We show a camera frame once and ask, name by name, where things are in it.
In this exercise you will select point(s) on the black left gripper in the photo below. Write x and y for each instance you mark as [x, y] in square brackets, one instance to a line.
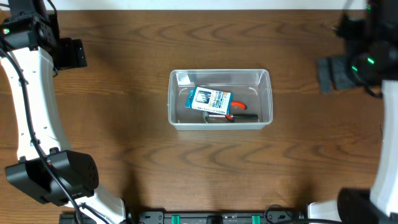
[76, 53]

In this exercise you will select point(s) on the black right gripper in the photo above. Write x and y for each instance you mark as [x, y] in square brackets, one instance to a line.
[324, 64]

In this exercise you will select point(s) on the clear plastic container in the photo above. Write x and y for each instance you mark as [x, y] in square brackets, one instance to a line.
[249, 86]

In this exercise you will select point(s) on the red black pliers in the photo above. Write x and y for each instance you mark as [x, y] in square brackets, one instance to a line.
[235, 104]

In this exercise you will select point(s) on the small claw hammer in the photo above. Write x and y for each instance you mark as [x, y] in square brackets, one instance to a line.
[206, 116]

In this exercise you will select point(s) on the blue white screwdriver box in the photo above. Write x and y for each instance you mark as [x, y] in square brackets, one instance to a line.
[212, 101]

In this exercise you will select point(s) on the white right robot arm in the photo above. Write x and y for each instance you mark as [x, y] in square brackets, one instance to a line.
[379, 203]

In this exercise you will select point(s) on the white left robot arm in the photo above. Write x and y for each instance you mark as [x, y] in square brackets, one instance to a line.
[47, 169]

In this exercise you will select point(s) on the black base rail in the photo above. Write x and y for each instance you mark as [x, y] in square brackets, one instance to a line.
[270, 216]

